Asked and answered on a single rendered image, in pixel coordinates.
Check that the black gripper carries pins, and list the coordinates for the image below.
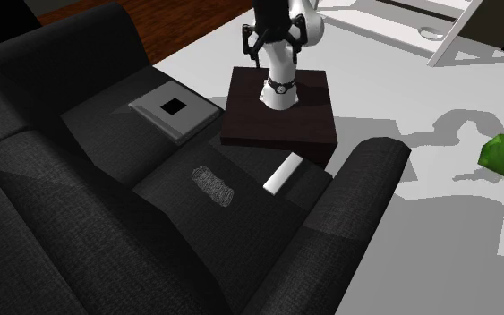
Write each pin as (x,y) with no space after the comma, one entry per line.
(270,15)

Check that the dark brown robot stand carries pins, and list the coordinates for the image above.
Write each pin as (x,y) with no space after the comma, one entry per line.
(277,126)

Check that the dark grey fabric sofa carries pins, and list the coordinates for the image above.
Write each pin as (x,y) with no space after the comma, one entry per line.
(81,209)

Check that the white remote control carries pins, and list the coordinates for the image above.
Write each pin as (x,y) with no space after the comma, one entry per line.
(283,173)

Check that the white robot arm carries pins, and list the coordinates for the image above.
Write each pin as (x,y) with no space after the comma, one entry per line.
(280,87)

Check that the white table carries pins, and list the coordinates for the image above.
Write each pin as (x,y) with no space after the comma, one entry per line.
(365,22)

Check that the grey book with black square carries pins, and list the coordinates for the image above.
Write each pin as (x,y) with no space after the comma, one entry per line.
(190,118)

